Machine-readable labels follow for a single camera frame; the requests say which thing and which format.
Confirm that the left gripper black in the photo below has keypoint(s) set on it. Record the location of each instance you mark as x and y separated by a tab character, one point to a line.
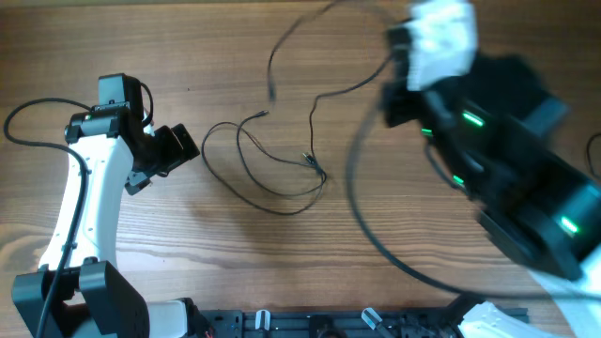
142	180

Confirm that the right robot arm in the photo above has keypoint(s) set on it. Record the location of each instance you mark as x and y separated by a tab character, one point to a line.
491	126

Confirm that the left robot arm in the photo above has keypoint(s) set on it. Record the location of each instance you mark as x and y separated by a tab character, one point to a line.
77	290

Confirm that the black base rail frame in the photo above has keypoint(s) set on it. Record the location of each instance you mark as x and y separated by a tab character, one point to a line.
417	322

